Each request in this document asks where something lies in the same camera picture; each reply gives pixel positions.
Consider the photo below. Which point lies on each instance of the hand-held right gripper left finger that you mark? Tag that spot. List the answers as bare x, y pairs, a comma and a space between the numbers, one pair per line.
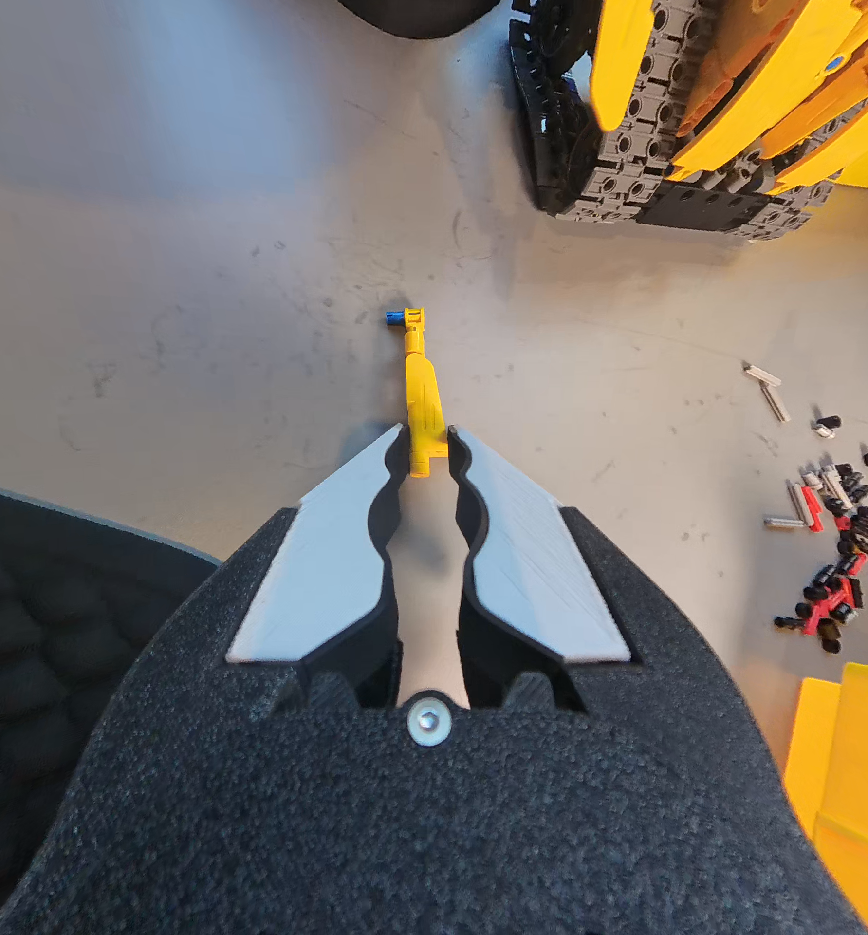
314, 585

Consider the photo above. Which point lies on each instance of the small yellow connector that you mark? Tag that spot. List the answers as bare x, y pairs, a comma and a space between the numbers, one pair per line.
414, 329

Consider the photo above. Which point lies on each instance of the pile of small building parts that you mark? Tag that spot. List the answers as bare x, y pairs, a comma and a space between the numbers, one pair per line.
836, 585

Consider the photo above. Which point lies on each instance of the yellow tracked toy robot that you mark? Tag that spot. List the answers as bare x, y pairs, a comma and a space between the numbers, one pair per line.
653, 146

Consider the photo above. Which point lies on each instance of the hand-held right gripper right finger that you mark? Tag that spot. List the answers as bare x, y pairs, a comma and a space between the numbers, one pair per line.
548, 585

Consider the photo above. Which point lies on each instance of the yellow wedge panel piece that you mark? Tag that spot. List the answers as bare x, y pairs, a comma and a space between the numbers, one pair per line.
424, 409

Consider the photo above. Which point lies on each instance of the yellow parts bin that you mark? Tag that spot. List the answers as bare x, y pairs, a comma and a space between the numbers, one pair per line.
858, 760

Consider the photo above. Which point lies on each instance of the black quilted chair armrest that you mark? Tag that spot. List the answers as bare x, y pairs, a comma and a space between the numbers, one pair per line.
40, 658

